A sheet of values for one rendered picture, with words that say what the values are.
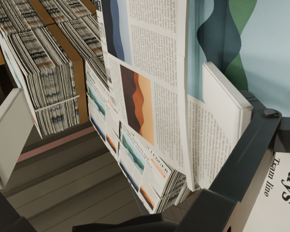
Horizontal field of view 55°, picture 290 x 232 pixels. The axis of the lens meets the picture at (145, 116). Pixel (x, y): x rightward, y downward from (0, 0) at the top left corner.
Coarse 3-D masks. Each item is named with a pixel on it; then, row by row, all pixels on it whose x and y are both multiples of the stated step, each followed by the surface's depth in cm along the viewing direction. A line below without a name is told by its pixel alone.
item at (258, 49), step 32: (256, 0) 16; (288, 0) 14; (256, 32) 17; (288, 32) 15; (224, 64) 20; (256, 64) 18; (288, 64) 16; (256, 96) 19; (288, 96) 16; (224, 160) 24; (288, 160) 18; (288, 192) 19; (256, 224) 23; (288, 224) 20
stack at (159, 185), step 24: (48, 0) 138; (72, 0) 139; (72, 24) 127; (96, 24) 128; (96, 48) 117; (96, 72) 107; (96, 96) 115; (96, 120) 128; (120, 144) 111; (144, 144) 90; (144, 168) 98; (168, 168) 83; (144, 192) 107; (168, 192) 96
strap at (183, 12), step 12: (180, 0) 20; (180, 12) 20; (180, 24) 20; (180, 36) 21; (180, 48) 21; (180, 60) 22; (180, 72) 22; (180, 84) 23; (180, 96) 24; (180, 108) 25; (180, 120) 25; (180, 132) 26; (192, 180) 30
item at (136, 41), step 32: (96, 0) 34; (128, 0) 28; (160, 0) 24; (128, 32) 30; (160, 32) 25; (128, 64) 33; (160, 64) 27; (128, 96) 36; (160, 96) 29; (128, 128) 40; (160, 128) 32
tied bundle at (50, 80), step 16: (32, 32) 120; (48, 32) 121; (16, 48) 111; (32, 48) 112; (48, 48) 113; (32, 64) 106; (48, 64) 107; (64, 64) 108; (32, 80) 104; (48, 80) 108; (64, 80) 113; (32, 96) 109; (48, 96) 114; (64, 96) 119; (48, 112) 120; (64, 112) 125; (48, 128) 127; (64, 128) 133
